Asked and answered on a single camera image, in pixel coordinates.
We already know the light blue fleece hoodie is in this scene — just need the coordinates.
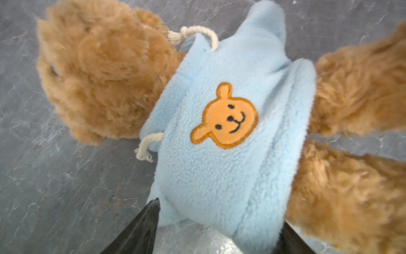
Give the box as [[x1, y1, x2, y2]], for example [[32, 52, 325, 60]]
[[137, 1, 316, 254]]

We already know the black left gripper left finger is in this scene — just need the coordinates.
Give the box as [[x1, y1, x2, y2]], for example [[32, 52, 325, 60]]
[[101, 199, 160, 254]]

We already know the brown teddy bear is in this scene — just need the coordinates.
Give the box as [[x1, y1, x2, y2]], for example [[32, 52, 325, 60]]
[[37, 1, 406, 254]]

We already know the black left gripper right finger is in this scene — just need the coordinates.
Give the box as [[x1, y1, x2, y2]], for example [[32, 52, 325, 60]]
[[272, 221, 315, 254]]

